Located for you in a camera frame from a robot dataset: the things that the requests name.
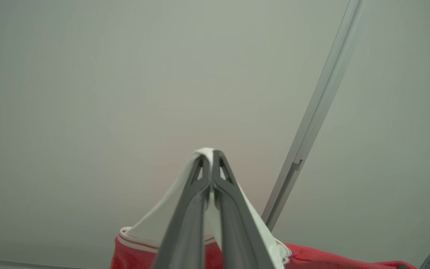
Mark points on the red jersey white striped sleeves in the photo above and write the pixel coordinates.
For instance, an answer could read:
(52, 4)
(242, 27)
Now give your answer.
(155, 228)

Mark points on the grey metal wall post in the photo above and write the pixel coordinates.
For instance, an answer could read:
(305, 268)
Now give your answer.
(315, 108)

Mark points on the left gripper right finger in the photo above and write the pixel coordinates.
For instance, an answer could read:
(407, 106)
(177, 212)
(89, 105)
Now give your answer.
(237, 231)

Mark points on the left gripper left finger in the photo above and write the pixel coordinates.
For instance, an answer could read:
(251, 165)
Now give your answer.
(185, 231)

